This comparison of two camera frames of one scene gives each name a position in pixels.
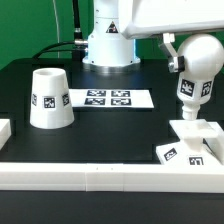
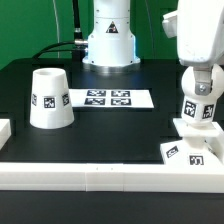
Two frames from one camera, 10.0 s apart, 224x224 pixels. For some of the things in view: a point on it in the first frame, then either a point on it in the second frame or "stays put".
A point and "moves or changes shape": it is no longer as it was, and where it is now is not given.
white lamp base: (201, 142) stays put
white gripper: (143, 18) to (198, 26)
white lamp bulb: (203, 60) moves or changes shape
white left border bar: (5, 131) stays put
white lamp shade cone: (51, 103) stays put
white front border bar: (111, 177) stays put
